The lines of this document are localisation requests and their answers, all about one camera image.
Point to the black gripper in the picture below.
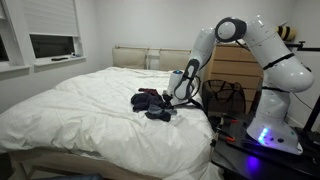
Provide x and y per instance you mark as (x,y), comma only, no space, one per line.
(167,98)

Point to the grey sock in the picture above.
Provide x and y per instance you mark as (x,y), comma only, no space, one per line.
(154,109)

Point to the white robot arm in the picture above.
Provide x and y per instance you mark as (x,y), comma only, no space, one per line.
(283,74)

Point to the black sock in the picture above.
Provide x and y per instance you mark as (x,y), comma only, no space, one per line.
(166,117)

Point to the black mesh laundry bag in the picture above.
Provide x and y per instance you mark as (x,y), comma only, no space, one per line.
(223,96)

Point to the maroon garment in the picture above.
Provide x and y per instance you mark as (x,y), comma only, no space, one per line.
(148,90)

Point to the dark navy garment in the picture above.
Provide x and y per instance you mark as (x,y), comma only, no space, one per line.
(142,101)

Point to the beige padded headboard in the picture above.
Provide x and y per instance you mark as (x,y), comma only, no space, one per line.
(150,58)

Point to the white duvet bed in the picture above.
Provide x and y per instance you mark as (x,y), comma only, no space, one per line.
(93,113)

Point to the wooden dresser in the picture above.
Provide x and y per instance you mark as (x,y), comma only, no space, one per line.
(232,63)

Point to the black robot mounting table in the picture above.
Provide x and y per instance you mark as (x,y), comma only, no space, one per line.
(245,159)

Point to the black remote on sill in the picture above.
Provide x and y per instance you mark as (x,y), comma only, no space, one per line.
(59,59)

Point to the yellow black striped plush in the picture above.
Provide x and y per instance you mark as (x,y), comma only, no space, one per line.
(286,33)

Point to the white window blind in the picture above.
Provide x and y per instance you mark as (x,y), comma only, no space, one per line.
(51,17)

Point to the orange-handled clamp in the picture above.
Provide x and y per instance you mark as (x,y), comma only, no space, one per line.
(228,119)
(222,135)

